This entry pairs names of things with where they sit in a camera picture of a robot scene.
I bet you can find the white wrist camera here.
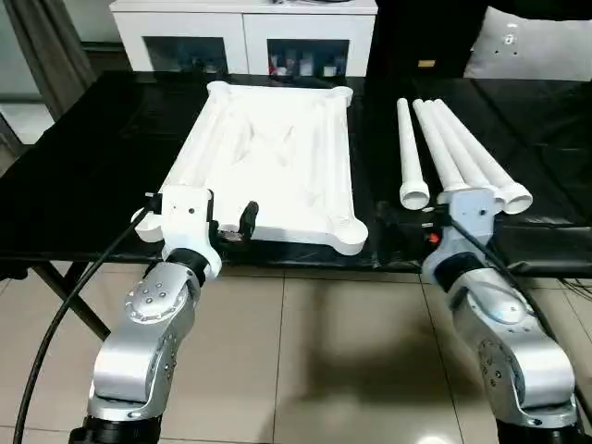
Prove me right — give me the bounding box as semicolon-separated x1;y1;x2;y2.
137;185;221;253
444;188;498;246

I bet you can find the white plastic table top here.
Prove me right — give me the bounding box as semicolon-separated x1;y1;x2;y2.
136;81;369;256

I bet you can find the grey curtain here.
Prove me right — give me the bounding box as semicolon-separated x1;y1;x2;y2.
0;0;93;121

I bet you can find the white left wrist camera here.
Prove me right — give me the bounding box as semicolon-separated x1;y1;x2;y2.
137;185;221;253

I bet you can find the light grey cushion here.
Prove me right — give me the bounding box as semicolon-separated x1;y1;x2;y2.
462;7;592;82

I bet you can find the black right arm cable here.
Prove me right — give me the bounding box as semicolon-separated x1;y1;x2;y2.
442;217;556;343

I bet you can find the white plastic table leg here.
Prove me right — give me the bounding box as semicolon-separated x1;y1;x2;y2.
424;98;508;209
435;98;536;216
396;97;432;211
412;99;468;206

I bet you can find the white glass-door cabinet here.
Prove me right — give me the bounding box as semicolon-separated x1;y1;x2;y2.
109;0;380;79

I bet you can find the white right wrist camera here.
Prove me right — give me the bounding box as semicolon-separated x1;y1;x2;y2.
444;188;498;246

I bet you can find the black table mat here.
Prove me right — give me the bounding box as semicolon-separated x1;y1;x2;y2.
0;72;592;278

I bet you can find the black tall cabinet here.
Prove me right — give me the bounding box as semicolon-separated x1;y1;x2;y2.
370;0;491;80

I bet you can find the black work table leg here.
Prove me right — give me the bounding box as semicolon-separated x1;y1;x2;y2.
28;262;112;345

